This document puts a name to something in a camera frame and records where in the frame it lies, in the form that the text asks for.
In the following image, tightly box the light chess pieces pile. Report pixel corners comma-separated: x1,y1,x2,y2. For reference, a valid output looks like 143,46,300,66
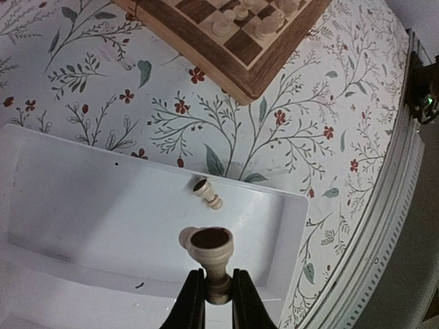
178,178,224,249

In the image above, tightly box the wooden chessboard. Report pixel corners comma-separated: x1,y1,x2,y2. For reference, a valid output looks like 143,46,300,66
116,0,330,106

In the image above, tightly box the front aluminium rail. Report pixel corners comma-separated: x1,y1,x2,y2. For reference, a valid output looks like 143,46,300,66
299,29,425,328

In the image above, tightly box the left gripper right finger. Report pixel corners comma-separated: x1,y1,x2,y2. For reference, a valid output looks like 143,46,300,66
232,269,276,329

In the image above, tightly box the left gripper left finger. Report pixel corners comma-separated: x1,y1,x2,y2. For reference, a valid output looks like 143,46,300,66
164,269,205,329

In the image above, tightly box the light pawn piece twelfth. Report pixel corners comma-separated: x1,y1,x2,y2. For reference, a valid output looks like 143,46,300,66
233,0,254,21

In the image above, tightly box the white divided tray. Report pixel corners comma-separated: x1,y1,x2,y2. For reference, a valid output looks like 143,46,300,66
1,125,309,328

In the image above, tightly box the floral patterned table mat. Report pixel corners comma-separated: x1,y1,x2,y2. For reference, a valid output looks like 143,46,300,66
1,1,409,328

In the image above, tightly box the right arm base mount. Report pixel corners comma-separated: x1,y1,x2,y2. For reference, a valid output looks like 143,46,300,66
405,51,438,125

